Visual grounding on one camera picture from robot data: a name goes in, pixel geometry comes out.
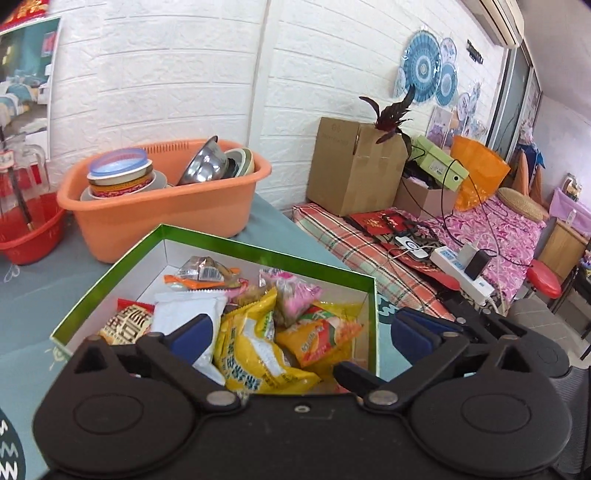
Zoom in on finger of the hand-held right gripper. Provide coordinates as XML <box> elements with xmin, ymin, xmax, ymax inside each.
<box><xmin>332</xmin><ymin>362</ymin><xmax>394</xmax><ymax>398</ymax></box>

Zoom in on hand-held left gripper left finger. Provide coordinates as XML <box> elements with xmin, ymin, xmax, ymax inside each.
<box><xmin>69</xmin><ymin>314</ymin><xmax>242</xmax><ymax>412</ymax></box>

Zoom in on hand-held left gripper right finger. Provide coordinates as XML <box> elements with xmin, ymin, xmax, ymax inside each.
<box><xmin>365</xmin><ymin>309</ymin><xmax>540</xmax><ymax>412</ymax></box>

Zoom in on white snack packet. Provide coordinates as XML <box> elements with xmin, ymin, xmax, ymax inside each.
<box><xmin>152</xmin><ymin>292</ymin><xmax>229</xmax><ymax>376</ymax></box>

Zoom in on yellow bread packet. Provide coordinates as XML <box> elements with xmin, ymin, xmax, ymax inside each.
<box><xmin>276</xmin><ymin>302</ymin><xmax>365</xmax><ymax>368</ymax></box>

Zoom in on yellow snack packet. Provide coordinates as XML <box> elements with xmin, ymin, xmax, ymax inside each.
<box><xmin>215</xmin><ymin>288</ymin><xmax>321</xmax><ymax>395</ymax></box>

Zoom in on red cracker snack packet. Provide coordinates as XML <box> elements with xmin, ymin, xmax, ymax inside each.
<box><xmin>99</xmin><ymin>299</ymin><xmax>155</xmax><ymax>346</ymax></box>

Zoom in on green cardboard box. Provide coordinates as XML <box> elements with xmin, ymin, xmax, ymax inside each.
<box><xmin>50</xmin><ymin>224</ymin><xmax>380</xmax><ymax>398</ymax></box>

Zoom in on orange candy wrapper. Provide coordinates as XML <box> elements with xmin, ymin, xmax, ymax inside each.
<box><xmin>164</xmin><ymin>274</ymin><xmax>241</xmax><ymax>292</ymax></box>

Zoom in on silver brown snack packet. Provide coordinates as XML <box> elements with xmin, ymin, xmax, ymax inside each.
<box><xmin>178</xmin><ymin>255</ymin><xmax>241</xmax><ymax>289</ymax></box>

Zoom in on white power strip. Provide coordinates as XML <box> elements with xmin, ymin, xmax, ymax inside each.
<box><xmin>429</xmin><ymin>244</ymin><xmax>495</xmax><ymax>306</ymax></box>

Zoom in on red stool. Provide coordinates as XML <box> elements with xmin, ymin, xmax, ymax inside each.
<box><xmin>525</xmin><ymin>258</ymin><xmax>563</xmax><ymax>300</ymax></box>

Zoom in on black charger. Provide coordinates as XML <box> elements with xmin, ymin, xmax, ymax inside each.
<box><xmin>464</xmin><ymin>249</ymin><xmax>492</xmax><ymax>280</ymax></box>

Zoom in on white charger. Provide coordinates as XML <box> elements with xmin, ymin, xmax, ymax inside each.
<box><xmin>458</xmin><ymin>243</ymin><xmax>483</xmax><ymax>269</ymax></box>

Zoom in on pink snack packet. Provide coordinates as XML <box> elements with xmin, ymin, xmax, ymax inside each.
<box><xmin>259</xmin><ymin>270</ymin><xmax>322</xmax><ymax>326</ymax></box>

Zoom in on wooden cabinet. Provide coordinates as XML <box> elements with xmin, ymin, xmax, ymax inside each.
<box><xmin>538</xmin><ymin>217</ymin><xmax>590</xmax><ymax>274</ymax></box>

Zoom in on red gift bag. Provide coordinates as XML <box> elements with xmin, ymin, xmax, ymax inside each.
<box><xmin>348</xmin><ymin>210</ymin><xmax>416</xmax><ymax>246</ymax></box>

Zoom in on plaid mattress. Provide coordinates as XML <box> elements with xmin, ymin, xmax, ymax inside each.
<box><xmin>292</xmin><ymin>203</ymin><xmax>458</xmax><ymax>320</ymax></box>

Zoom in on orange plastic basin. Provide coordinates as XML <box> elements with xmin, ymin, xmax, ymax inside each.
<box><xmin>57</xmin><ymin>138</ymin><xmax>271</xmax><ymax>264</ymax></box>

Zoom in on pink floral blanket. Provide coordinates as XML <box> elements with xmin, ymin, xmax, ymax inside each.
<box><xmin>418</xmin><ymin>191</ymin><xmax>546</xmax><ymax>297</ymax></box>

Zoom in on small cardboard box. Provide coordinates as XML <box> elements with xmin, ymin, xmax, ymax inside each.
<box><xmin>394</xmin><ymin>175</ymin><xmax>458</xmax><ymax>220</ymax></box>

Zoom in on woven round cushion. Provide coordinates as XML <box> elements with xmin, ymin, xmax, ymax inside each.
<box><xmin>496</xmin><ymin>187</ymin><xmax>549</xmax><ymax>221</ymax></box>

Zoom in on teal printed tablecloth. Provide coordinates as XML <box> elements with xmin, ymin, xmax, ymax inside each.
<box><xmin>0</xmin><ymin>194</ymin><xmax>402</xmax><ymax>480</ymax></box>

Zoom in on patterned bowl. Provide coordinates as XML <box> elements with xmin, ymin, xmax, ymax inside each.
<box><xmin>87</xmin><ymin>170</ymin><xmax>156</xmax><ymax>200</ymax></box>

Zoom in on green shoe box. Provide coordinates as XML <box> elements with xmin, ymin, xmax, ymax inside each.
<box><xmin>411</xmin><ymin>135</ymin><xmax>470</xmax><ymax>191</ymax></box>

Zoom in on brown cardboard box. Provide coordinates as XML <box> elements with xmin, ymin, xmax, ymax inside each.
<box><xmin>307</xmin><ymin>117</ymin><xmax>409</xmax><ymax>217</ymax></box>

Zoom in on orange plastic bag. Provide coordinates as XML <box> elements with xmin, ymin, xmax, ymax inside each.
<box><xmin>450</xmin><ymin>135</ymin><xmax>512</xmax><ymax>212</ymax></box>

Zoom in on green rimmed bowl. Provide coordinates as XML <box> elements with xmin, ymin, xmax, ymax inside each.
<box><xmin>224</xmin><ymin>148</ymin><xmax>254</xmax><ymax>179</ymax></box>

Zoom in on blue plastic lid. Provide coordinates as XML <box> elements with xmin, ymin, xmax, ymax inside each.
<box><xmin>89</xmin><ymin>148</ymin><xmax>153</xmax><ymax>179</ymax></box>

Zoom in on red plastic basin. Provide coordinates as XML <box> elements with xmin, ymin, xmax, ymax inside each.
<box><xmin>0</xmin><ymin>191</ymin><xmax>68</xmax><ymax>266</ymax></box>

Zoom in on purple leafed plant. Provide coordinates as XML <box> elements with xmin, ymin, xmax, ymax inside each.
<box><xmin>359</xmin><ymin>88</ymin><xmax>416</xmax><ymax>155</ymax></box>

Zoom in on glass pitcher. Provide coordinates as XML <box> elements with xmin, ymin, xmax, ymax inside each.
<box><xmin>0</xmin><ymin>134</ymin><xmax>51</xmax><ymax>223</ymax></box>

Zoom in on medium blue decorative plate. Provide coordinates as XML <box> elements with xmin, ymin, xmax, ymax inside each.
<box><xmin>436</xmin><ymin>62</ymin><xmax>459</xmax><ymax>108</ymax></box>

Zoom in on large blue decorative plate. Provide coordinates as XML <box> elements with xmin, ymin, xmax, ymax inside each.
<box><xmin>403</xmin><ymin>30</ymin><xmax>441</xmax><ymax>104</ymax></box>

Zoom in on white wall pipe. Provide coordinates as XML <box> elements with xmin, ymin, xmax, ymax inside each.
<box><xmin>249</xmin><ymin>0</ymin><xmax>284</xmax><ymax>148</ymax></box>

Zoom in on wall poster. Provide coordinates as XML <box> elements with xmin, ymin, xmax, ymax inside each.
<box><xmin>0</xmin><ymin>0</ymin><xmax>63</xmax><ymax>153</ymax></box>

